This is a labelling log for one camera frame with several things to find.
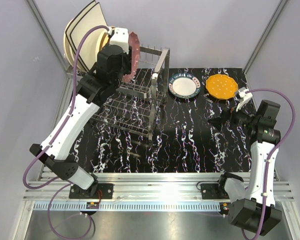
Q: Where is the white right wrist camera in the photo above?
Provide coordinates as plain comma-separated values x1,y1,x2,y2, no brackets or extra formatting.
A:
235,87,253,112

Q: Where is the slotted cable duct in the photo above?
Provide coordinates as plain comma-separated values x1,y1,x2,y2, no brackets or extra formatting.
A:
33,201,221,212

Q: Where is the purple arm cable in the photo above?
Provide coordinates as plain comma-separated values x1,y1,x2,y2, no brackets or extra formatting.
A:
23,24,113,240
241,87,297,240

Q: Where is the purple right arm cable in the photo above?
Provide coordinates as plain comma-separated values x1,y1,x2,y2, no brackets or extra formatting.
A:
241,87,297,240

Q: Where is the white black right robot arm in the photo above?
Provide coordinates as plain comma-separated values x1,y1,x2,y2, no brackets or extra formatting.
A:
208,100,282,236

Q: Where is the white round plate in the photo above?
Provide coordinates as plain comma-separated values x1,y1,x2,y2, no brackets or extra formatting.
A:
95,30,104,58

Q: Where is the cream square plate black rim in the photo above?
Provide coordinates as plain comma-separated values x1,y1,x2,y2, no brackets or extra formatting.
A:
65,0,107,72

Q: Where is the aluminium frame post right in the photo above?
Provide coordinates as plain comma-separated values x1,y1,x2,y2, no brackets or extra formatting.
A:
243,0,289,75

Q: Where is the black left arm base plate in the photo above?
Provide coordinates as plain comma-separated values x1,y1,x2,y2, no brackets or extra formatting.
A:
69,183,114,200

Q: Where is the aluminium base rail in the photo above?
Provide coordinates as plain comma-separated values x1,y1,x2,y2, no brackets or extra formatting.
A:
22,172,294,202

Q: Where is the orange dotted plate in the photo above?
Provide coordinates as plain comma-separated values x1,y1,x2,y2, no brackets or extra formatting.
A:
205,74,239,100

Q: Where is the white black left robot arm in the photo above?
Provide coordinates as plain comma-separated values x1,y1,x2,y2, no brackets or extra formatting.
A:
29,44,132,199

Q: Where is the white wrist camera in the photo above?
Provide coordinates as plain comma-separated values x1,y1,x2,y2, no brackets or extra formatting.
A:
108,26,129,54
235,87,253,112

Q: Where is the yellow round plate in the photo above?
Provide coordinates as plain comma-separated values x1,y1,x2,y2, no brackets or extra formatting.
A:
99,26,115,50

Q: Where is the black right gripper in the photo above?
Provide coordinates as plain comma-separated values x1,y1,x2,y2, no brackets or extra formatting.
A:
208,100,259,133

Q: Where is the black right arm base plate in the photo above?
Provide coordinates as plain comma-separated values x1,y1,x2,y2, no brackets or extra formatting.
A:
200,183,229,200

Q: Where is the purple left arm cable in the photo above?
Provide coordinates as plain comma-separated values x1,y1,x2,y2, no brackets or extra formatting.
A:
23,24,113,240

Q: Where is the stainless steel dish rack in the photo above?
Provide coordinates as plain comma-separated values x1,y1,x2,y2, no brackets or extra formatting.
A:
65,44,171,146

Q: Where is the aluminium frame post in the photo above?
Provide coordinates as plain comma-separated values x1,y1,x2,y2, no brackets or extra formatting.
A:
243,0,289,75
25,0,68,70

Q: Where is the pink dotted plate front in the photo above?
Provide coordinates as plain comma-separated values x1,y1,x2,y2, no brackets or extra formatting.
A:
122,32,141,83

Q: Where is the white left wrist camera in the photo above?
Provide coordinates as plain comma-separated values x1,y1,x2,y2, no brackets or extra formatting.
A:
108,26,129,54

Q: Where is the aluminium frame post left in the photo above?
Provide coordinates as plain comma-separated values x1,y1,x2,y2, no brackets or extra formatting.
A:
25,0,68,70

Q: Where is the white plate teal rim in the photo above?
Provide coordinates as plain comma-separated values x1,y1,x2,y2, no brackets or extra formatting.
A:
168,73,201,99

